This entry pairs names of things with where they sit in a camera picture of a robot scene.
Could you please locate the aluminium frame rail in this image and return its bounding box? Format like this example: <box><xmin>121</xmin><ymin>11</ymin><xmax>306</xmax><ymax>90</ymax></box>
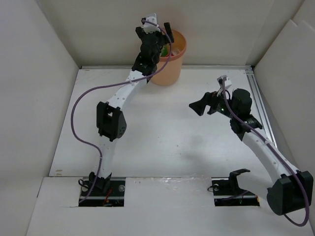
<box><xmin>81</xmin><ymin>64</ymin><xmax>303</xmax><ymax>200</ymax></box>

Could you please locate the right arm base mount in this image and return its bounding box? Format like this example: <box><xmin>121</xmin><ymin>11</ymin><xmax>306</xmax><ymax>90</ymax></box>
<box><xmin>207</xmin><ymin>169</ymin><xmax>260</xmax><ymax>207</ymax></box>

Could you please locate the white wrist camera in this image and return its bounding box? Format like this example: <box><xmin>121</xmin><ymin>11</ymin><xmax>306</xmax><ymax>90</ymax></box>
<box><xmin>141</xmin><ymin>13</ymin><xmax>160</xmax><ymax>34</ymax></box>
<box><xmin>217</xmin><ymin>75</ymin><xmax>232</xmax><ymax>90</ymax></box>

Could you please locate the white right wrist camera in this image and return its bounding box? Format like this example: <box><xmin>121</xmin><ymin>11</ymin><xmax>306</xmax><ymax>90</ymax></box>
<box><xmin>217</xmin><ymin>75</ymin><xmax>232</xmax><ymax>90</ymax></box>

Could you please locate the green plastic bottle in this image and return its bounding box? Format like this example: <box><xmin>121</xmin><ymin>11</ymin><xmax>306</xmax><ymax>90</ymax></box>
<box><xmin>160</xmin><ymin>44</ymin><xmax>170</xmax><ymax>58</ymax></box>

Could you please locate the orange plastic bin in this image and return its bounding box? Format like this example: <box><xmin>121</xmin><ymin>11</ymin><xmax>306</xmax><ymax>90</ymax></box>
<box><xmin>150</xmin><ymin>30</ymin><xmax>187</xmax><ymax>86</ymax></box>

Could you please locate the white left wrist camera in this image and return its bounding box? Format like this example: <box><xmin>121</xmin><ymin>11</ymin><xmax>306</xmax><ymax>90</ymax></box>
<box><xmin>141</xmin><ymin>13</ymin><xmax>160</xmax><ymax>34</ymax></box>

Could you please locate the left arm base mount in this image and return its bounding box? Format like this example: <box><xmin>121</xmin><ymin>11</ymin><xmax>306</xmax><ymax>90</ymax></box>
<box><xmin>78</xmin><ymin>172</ymin><xmax>126</xmax><ymax>207</ymax></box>

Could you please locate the clear crushed blue-cap bottle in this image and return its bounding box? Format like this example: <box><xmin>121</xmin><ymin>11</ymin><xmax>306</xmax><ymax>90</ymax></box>
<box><xmin>171</xmin><ymin>48</ymin><xmax>181</xmax><ymax>57</ymax></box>

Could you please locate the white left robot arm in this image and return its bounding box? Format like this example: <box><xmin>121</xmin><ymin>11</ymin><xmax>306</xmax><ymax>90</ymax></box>
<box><xmin>89</xmin><ymin>19</ymin><xmax>174</xmax><ymax>195</ymax></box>

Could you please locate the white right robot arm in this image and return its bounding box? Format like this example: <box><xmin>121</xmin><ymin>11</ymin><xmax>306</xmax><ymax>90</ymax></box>
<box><xmin>189</xmin><ymin>88</ymin><xmax>314</xmax><ymax>215</ymax></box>

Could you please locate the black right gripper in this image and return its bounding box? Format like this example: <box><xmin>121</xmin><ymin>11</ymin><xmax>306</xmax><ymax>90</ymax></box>
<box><xmin>189</xmin><ymin>87</ymin><xmax>237</xmax><ymax>119</ymax></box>

